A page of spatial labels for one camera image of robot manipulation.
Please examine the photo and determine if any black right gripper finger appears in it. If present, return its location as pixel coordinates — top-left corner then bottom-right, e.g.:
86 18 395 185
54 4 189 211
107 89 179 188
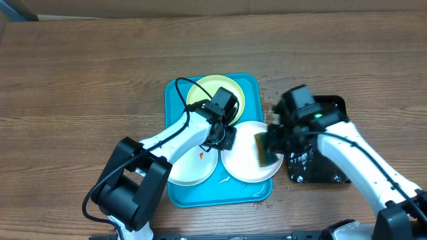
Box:
265 140 287 154
266 124 284 140

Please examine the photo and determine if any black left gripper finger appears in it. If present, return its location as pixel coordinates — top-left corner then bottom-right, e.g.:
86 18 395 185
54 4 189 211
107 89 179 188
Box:
226 127 237 149
215 139 234 151

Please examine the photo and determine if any green yellow sponge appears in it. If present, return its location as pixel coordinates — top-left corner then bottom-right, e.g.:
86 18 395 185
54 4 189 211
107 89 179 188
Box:
254 133 278 167

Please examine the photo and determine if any pale pink plate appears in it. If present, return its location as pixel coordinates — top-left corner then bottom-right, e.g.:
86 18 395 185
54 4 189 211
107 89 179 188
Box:
221 121 284 183

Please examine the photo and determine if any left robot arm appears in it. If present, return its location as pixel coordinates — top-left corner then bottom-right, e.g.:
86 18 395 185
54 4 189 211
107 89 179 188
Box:
82 87 239 239

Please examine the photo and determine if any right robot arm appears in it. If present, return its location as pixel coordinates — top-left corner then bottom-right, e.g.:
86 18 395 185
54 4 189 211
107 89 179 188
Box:
256 85 426 239

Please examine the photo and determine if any black rectangular tray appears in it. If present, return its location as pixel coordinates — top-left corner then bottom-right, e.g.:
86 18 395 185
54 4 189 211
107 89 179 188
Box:
284 94 351 183

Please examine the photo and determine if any teal plastic tray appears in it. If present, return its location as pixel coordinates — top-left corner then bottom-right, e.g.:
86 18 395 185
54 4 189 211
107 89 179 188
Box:
167 73 274 208

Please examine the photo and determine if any white plate with stain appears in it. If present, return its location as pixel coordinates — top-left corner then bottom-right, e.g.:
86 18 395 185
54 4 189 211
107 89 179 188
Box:
168 146 219 186

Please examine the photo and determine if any yellow-green plate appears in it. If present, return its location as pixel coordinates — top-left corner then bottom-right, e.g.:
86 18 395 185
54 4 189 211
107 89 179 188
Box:
186 75 246 125

